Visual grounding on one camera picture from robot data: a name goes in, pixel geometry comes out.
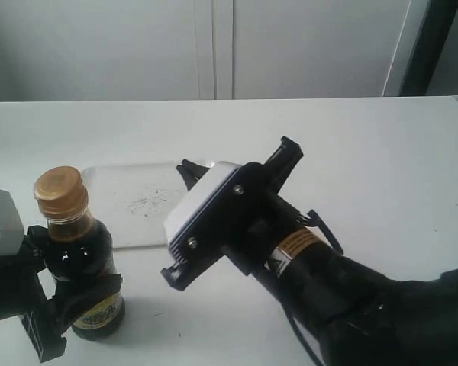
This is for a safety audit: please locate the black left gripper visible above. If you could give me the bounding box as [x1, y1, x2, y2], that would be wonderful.
[0, 225, 123, 361]

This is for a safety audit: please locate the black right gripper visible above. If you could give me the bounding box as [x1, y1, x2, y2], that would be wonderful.
[161, 136, 303, 291]

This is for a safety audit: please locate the dark soy sauce bottle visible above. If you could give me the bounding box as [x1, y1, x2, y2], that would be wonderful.
[34, 166, 125, 341]

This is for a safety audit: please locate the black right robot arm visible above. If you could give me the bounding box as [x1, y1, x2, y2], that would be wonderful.
[161, 137, 458, 365]

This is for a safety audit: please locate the white plastic tray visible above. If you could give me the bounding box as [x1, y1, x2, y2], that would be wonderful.
[81, 161, 187, 251]

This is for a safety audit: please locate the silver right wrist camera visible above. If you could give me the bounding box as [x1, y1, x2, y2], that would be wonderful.
[164, 161, 241, 263]

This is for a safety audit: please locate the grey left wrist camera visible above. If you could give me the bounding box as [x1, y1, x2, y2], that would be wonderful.
[0, 189, 24, 257]

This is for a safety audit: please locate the dark vertical post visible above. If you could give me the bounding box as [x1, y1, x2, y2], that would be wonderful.
[398, 0, 458, 97]

